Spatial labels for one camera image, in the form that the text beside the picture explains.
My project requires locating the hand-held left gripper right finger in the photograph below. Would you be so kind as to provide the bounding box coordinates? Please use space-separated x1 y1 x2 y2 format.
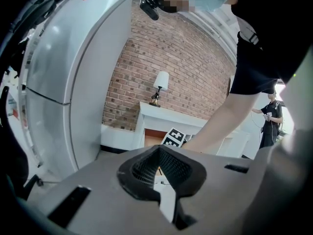
158 145 207 230

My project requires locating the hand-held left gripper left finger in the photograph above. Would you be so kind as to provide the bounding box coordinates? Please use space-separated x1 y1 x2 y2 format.
118 145 161 201

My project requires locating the person's black shirt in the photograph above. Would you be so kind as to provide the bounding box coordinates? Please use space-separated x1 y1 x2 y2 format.
229 0 313 95

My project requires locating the black office chair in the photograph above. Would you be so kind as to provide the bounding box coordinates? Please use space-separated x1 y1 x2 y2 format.
0 0 69 68

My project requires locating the white shade table lamp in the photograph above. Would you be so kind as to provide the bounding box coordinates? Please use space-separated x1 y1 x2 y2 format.
149 70 170 108

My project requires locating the grey shoulder strap buckle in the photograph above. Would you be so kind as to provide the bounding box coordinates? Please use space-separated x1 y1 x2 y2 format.
247 30 260 46

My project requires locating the person's right forearm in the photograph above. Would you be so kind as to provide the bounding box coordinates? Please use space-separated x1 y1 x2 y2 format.
183 91 261 154

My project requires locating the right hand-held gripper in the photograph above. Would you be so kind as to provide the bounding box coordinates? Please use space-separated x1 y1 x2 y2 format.
160 127 196 149

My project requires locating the black head-mounted camera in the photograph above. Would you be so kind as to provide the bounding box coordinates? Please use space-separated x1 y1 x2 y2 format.
139 0 160 22

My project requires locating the white refrigerator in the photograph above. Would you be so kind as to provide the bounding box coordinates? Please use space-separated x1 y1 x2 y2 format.
19 0 134 175

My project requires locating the white fireplace mantel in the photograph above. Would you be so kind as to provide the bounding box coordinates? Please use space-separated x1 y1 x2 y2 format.
138 101 250 158

